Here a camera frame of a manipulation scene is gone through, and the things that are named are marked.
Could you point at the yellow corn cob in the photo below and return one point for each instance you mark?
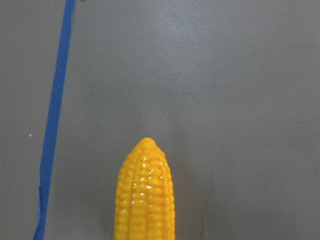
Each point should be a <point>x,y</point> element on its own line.
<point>145,202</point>

